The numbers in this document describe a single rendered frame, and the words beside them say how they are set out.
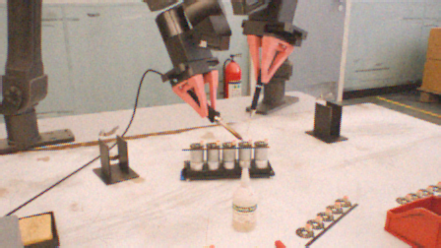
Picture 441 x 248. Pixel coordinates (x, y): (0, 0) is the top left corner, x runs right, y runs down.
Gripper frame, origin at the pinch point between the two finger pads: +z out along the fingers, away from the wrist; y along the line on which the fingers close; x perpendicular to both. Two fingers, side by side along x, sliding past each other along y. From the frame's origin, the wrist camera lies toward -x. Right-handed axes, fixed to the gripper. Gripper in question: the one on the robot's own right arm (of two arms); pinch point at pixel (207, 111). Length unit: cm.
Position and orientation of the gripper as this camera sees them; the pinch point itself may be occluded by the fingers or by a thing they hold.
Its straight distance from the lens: 74.7
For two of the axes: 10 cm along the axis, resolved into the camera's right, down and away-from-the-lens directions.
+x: -6.8, 2.8, 6.8
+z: 3.7, 9.3, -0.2
